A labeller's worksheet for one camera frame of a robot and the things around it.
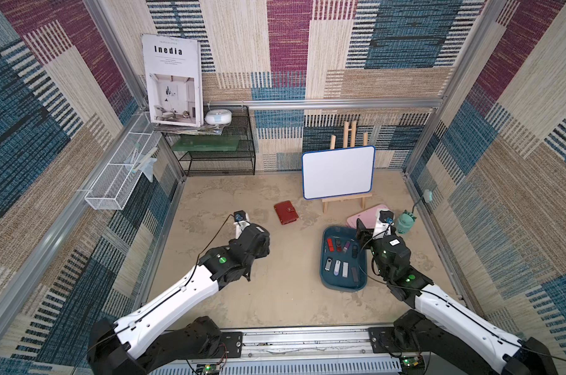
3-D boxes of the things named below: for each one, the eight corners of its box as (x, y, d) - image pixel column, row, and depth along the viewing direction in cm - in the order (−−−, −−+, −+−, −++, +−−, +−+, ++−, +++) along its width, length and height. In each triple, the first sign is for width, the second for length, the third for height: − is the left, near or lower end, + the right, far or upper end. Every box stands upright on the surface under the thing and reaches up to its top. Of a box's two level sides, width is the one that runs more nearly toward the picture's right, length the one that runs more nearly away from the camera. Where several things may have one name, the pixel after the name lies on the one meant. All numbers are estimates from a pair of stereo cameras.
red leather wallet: (281, 225, 104) (281, 222, 102) (273, 207, 110) (273, 204, 109) (298, 219, 106) (298, 216, 104) (289, 202, 112) (289, 199, 110)
